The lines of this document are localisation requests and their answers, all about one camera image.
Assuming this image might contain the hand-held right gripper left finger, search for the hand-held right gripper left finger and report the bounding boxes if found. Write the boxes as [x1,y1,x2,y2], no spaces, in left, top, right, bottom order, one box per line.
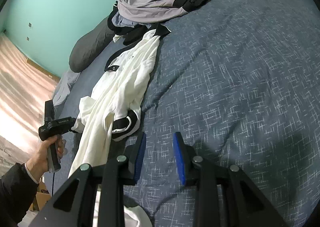
[30,132,147,227]

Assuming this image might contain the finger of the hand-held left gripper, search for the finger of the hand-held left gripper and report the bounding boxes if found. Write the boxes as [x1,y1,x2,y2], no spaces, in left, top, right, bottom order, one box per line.
[61,116,78,133]

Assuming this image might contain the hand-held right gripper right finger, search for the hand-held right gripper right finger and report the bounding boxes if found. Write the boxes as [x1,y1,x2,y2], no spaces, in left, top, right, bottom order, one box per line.
[173,132,288,227]

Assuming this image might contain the white polo shirt black trim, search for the white polo shirt black trim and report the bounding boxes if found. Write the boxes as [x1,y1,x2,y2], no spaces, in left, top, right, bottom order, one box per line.
[67,23,172,227]

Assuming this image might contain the person's left forearm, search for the person's left forearm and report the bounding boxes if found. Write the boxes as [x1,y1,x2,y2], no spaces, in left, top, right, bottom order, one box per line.
[0,162,41,225]

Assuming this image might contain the person's left hand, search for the person's left hand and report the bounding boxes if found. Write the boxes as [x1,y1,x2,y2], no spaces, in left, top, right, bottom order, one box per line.
[25,135,66,183]

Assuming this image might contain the light grey duvet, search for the light grey duvet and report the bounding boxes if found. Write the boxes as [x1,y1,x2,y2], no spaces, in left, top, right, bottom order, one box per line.
[52,71,81,108]

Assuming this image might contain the pink curtain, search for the pink curtain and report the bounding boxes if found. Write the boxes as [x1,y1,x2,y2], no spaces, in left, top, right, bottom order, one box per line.
[0,33,61,187]

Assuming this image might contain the cardboard box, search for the cardboard box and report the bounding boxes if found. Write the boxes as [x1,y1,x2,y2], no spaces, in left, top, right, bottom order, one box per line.
[29,181,51,212]

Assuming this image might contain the dark grey long pillow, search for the dark grey long pillow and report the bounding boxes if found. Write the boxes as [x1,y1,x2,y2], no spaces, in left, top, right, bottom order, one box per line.
[69,0,253,73]

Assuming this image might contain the blue patterned bed sheet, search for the blue patterned bed sheet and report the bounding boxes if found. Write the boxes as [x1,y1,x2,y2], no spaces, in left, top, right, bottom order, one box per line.
[42,0,317,227]

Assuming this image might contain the light blue shirt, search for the light blue shirt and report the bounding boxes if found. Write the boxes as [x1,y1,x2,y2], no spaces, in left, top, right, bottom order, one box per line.
[111,13,147,29]

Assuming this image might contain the grey jacket black trim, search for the grey jacket black trim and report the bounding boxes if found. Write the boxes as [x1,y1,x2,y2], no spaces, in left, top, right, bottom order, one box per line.
[116,0,222,26]

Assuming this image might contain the wooden window frame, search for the wooden window frame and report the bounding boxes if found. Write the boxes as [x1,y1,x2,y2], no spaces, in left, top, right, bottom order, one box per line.
[26,59,61,81]

